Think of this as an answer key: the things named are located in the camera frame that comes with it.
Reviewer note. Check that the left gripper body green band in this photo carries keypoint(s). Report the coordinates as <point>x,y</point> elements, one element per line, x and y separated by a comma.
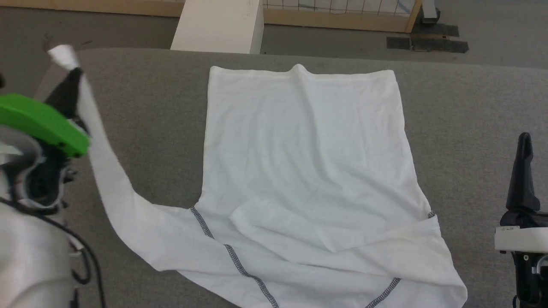
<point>38,122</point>

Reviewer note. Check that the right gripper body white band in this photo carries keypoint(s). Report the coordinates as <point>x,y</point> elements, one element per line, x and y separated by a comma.
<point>524,239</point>

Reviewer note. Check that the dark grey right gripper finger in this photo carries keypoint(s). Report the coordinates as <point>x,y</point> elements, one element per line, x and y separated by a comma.
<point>523,179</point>

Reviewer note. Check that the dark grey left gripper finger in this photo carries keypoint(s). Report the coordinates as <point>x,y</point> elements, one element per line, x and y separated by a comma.
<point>66,98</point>

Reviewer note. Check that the white long-sleeve garment grey stitching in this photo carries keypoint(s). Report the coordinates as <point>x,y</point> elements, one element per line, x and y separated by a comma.
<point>308,171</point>

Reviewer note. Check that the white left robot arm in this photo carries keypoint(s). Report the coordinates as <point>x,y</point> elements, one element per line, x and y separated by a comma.
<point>30,256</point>

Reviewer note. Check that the black floor tape patch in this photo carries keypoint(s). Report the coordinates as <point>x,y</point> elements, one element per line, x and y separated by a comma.
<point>441,45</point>

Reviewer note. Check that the white box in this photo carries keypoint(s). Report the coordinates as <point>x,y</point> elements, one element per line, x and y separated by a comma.
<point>218,25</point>

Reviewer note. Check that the grey metal stand foot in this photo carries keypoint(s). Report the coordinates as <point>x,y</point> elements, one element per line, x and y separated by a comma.
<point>429,12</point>

